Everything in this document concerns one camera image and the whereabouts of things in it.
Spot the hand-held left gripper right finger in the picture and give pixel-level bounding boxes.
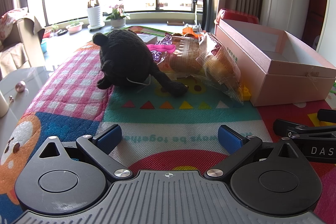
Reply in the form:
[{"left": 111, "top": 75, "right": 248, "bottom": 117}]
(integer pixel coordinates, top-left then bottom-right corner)
[{"left": 203, "top": 125, "right": 302, "bottom": 179}]

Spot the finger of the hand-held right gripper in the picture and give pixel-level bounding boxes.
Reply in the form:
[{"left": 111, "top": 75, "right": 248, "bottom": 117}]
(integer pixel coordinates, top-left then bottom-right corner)
[
  {"left": 317, "top": 109, "right": 336, "bottom": 122},
  {"left": 273, "top": 119, "right": 336, "bottom": 138}
]

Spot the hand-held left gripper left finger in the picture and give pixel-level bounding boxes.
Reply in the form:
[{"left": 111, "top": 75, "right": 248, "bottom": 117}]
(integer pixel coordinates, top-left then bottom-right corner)
[{"left": 38, "top": 124, "right": 133, "bottom": 180}]

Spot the pink cardboard box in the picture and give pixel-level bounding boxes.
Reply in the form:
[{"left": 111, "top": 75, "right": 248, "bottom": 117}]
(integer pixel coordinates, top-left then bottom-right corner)
[{"left": 215, "top": 19, "right": 336, "bottom": 107}]

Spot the striped bread packet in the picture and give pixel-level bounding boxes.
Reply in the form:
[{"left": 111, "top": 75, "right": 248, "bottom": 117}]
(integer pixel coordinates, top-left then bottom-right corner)
[{"left": 197, "top": 32, "right": 246, "bottom": 104}]

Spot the black plush toy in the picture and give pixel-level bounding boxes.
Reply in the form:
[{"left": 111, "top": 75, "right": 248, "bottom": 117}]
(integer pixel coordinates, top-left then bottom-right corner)
[{"left": 92, "top": 29, "right": 188, "bottom": 98}]

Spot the round bread packet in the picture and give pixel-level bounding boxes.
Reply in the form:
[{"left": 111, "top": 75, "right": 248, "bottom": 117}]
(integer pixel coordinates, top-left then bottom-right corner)
[{"left": 157, "top": 35, "right": 208, "bottom": 78}]

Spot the pink plastic basket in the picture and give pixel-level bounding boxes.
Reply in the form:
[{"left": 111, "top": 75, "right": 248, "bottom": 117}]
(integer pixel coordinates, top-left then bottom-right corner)
[{"left": 146, "top": 44, "right": 177, "bottom": 53}]

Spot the yellow toy block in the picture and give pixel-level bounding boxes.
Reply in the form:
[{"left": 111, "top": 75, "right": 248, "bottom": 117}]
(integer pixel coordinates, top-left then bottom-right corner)
[{"left": 241, "top": 86, "right": 252, "bottom": 102}]

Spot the colourful printed play mat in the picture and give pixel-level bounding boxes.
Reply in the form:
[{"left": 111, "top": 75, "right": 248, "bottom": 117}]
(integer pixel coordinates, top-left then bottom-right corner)
[{"left": 0, "top": 26, "right": 336, "bottom": 224}]

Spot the glass side table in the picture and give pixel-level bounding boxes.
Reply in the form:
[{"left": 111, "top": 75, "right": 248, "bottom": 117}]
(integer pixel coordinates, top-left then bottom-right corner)
[{"left": 0, "top": 66, "right": 57, "bottom": 140}]

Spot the small white box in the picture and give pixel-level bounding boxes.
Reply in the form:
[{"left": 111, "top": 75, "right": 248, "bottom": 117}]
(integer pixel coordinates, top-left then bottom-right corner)
[{"left": 135, "top": 33, "right": 158, "bottom": 43}]

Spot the purple foil wrapper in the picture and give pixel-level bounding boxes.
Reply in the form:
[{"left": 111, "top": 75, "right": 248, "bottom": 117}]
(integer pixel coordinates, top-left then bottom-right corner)
[{"left": 154, "top": 33, "right": 174, "bottom": 64}]

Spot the white oval planter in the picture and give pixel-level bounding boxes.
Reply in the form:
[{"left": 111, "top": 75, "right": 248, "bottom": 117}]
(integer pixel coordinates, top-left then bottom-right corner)
[{"left": 66, "top": 20, "right": 84, "bottom": 34}]

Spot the orange plastic toy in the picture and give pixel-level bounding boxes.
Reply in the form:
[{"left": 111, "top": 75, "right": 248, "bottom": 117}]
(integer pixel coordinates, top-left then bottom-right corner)
[{"left": 183, "top": 25, "right": 201, "bottom": 37}]

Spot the pink flowering potted plant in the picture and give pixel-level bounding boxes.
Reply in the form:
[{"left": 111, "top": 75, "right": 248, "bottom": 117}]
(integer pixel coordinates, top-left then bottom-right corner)
[{"left": 106, "top": 4, "right": 131, "bottom": 29}]

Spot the red plastic stool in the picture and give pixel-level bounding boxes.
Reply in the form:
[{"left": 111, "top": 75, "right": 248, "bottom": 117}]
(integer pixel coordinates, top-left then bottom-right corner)
[{"left": 216, "top": 8, "right": 260, "bottom": 25}]

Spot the black chair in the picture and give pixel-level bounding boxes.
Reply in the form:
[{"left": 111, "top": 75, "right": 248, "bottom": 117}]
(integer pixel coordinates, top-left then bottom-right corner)
[{"left": 201, "top": 0, "right": 210, "bottom": 31}]

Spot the armchair with floral cloth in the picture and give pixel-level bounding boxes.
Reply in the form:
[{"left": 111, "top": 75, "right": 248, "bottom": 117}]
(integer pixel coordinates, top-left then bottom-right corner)
[{"left": 0, "top": 7, "right": 46, "bottom": 77}]

